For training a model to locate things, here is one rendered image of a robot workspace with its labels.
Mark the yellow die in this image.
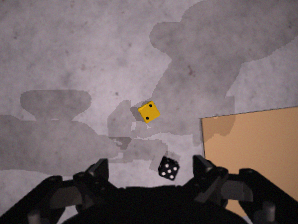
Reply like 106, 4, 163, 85
138, 101, 160, 123

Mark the black die with white pips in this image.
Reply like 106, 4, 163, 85
158, 156, 180, 181

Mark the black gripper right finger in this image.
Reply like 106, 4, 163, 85
167, 155, 298, 224

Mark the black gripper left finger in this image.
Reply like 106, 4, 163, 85
0, 158, 134, 224

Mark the tan square mat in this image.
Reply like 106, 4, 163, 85
201, 107, 298, 201

